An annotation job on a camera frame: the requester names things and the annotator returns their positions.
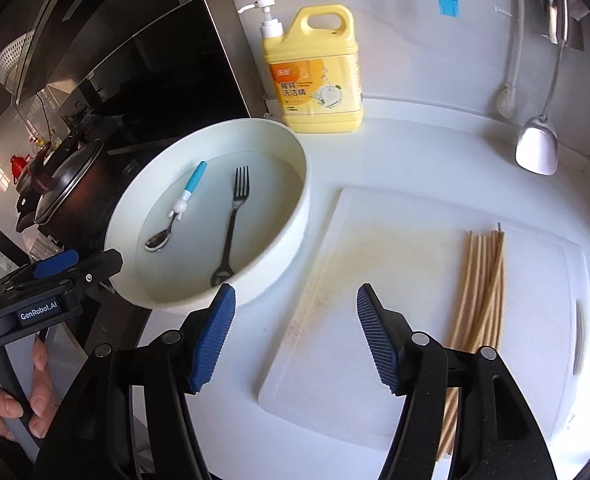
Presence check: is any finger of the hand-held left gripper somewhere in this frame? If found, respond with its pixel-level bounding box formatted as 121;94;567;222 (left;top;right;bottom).
32;249;80;281
69;248;124;292

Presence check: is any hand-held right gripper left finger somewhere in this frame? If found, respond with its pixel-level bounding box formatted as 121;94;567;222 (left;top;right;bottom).
32;282;238;480

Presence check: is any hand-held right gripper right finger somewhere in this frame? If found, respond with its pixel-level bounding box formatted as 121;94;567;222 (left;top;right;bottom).
356;282;558;480

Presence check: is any white round basin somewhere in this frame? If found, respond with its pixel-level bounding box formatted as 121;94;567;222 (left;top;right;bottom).
104;117;310;313

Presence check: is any bundle of wooden chopsticks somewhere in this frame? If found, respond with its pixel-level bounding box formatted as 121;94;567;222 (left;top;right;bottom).
435;222;506;461

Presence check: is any person's left hand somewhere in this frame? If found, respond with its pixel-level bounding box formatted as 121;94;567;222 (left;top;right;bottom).
0;334;60;441

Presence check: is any glass pot lid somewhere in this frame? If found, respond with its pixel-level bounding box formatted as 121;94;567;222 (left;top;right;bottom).
16;136;106;232

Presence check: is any white plastic cutting board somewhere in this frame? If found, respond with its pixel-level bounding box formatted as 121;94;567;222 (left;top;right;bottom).
257;186;590;456

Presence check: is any black metal fork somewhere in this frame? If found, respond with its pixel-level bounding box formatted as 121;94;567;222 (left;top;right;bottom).
210;166;252;288

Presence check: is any white colander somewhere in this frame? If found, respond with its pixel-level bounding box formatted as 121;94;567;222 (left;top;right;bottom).
0;30;38;92

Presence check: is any metal hanging spatula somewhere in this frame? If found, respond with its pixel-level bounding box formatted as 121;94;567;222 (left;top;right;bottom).
515;0;570;176

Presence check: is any yellow detergent pump bottle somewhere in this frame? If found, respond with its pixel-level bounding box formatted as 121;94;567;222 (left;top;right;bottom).
238;0;364;134

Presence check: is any white plastic hanging utensil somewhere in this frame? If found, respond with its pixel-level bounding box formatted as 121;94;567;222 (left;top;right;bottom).
496;0;526;118

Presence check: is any blue handled metal spoon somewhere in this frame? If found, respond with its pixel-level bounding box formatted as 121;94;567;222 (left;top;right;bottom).
145;161;209;252

